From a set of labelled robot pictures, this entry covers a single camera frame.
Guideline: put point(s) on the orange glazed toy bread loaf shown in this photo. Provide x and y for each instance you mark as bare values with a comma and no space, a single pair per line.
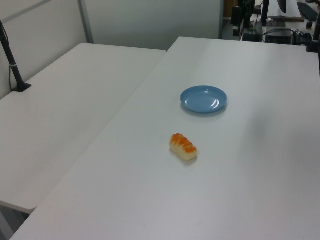
183,148

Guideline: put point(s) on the blue round plastic plate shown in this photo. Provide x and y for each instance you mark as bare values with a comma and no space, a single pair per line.
203,99

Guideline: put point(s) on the black camera stand pole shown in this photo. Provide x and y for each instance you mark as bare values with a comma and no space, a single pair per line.
13,68

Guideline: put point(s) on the black monitor stand post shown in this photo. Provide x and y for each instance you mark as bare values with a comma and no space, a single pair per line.
265,12

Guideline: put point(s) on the black box device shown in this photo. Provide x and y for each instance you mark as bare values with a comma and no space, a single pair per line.
278,38

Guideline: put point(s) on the white side table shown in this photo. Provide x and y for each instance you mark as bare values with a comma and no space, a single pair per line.
62,112

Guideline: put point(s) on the grey metal partition post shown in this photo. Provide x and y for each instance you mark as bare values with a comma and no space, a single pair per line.
86,22

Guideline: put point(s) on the black clamp mount post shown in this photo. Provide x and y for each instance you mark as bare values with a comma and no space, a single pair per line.
315,37

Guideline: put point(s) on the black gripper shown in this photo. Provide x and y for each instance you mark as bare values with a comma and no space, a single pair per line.
236,15

